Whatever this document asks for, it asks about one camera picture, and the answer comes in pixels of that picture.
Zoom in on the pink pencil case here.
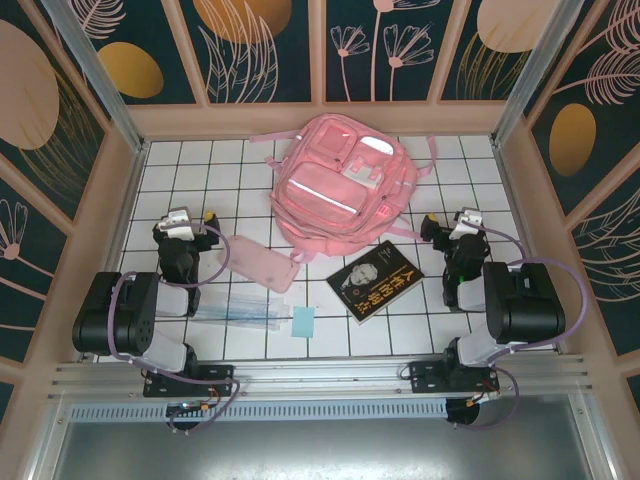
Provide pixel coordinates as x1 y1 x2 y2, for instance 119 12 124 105
218 233 300 295

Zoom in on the black portrait cover book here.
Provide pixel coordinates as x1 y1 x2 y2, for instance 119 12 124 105
325 239 425 326

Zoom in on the clear plastic ruler pouch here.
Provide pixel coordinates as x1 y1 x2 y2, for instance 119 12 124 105
197 292 291 334

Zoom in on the pink backpack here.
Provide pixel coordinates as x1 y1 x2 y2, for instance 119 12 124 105
249 113 437 264

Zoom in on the light blue notepad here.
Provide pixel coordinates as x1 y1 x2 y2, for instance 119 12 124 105
290 305 317 339

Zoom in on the small circuit board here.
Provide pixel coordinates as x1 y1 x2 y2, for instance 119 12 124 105
167 399 214 416

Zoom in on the grey metal sheet panel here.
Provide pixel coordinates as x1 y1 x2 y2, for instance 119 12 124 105
29 419 616 480

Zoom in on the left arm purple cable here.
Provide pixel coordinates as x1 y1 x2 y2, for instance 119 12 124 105
107 222 244 436

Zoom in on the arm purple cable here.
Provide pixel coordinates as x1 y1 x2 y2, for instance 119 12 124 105
469 224 589 431
107 222 244 436

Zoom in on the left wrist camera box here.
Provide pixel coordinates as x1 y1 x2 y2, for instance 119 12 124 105
158 208 195 239

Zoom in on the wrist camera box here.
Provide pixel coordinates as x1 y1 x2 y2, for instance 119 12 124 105
448 207 485 240
158 208 195 239

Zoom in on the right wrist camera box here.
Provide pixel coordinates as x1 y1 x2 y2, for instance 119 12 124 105
448 207 485 240

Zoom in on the metal table side rail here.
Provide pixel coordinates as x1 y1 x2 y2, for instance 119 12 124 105
97 142 149 281

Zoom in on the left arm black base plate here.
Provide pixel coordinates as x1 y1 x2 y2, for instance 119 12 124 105
143 363 236 399

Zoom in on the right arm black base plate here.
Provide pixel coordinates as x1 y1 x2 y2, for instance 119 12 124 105
408 360 501 394

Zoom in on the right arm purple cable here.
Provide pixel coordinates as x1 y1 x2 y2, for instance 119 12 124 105
469 224 589 431

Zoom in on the aluminium front rail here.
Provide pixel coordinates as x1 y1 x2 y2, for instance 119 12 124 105
47 353 596 401

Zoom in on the aluminium frame post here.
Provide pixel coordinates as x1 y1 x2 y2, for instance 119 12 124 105
40 0 147 154
490 0 585 147

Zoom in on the grey slotted cable duct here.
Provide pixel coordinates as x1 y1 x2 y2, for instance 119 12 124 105
69 399 449 422

